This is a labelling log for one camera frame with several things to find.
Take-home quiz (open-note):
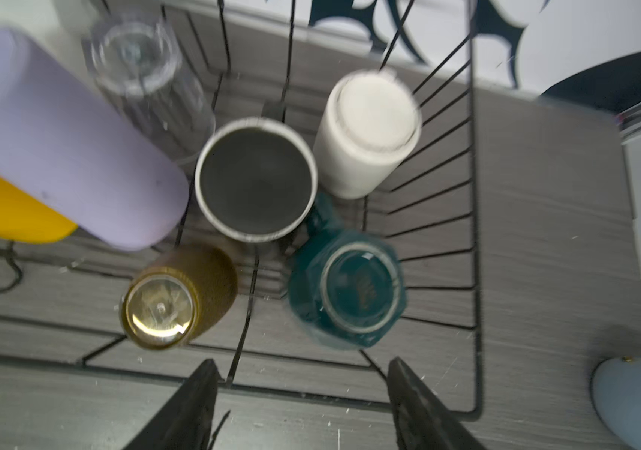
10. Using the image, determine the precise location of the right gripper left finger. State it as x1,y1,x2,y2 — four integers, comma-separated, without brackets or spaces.
125,359,220,450

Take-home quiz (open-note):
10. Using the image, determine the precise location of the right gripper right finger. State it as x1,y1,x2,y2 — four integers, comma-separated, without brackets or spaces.
386,357,485,450

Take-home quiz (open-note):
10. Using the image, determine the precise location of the olive glass cup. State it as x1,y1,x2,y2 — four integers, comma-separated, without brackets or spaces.
119,243,238,351

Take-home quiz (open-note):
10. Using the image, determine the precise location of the dark green mug white inside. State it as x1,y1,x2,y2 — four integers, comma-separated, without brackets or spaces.
285,192,408,350

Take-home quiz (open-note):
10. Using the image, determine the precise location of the black wire dish rack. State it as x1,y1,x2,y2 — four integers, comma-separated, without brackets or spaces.
0,1,484,421

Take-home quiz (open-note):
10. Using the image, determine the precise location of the black mug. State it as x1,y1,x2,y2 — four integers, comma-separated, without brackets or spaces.
194,117,319,244

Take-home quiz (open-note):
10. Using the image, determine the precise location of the yellow mug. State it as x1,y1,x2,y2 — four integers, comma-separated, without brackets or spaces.
0,177,77,244

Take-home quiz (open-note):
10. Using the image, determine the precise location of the white mug red inside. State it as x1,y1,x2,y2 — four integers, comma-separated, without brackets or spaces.
313,69,422,200

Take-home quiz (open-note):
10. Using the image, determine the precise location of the lilac plastic cup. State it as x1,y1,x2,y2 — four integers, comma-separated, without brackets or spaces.
0,27,189,251

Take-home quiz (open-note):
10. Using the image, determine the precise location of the clear glass cup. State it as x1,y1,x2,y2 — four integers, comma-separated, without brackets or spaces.
86,12,216,174

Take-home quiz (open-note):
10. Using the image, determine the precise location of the round grey alarm clock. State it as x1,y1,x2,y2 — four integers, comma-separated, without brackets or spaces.
590,357,641,449

